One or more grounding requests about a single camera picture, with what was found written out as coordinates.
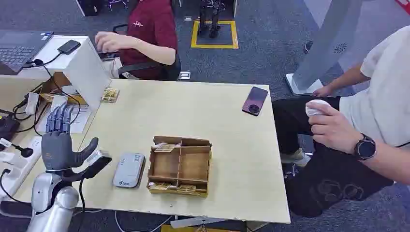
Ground person's left hand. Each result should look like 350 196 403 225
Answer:
305 100 364 155

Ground white desk riser shelf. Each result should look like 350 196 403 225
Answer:
17 35 112 112

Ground black office chair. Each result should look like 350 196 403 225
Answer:
112 23 182 82

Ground brown cardboard box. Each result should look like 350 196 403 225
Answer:
39 72 88 106

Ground black power bank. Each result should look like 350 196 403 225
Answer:
57 39 82 56

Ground person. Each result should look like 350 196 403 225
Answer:
94 0 179 81
271 25 410 219

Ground dark maroon smartphone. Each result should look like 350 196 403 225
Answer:
241 86 269 117

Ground white printed paper sheet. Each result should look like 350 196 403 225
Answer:
36 103 93 134

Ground black power adapter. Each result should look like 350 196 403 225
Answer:
0 115 21 142

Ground wooden compartment card box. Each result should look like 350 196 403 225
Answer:
146 135 213 197

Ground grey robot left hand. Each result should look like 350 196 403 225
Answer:
41 102 99 173

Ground grey card reader device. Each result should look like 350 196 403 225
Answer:
112 152 146 189

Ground white power strip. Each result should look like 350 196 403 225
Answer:
0 135 43 201

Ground black power plug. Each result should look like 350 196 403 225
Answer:
9 143 35 159

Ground grey laptop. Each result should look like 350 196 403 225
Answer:
0 29 55 76

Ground black robot legs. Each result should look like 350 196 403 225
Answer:
197 0 226 39

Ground black cable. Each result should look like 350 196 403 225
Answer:
13 53 82 132

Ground black wrist watch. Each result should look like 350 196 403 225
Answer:
353 132 377 162

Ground grey metal bracket bar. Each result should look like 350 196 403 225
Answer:
169 216 231 229

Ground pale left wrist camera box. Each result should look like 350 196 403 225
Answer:
81 149 113 181

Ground white floor stand pillar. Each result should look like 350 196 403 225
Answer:
285 0 364 97

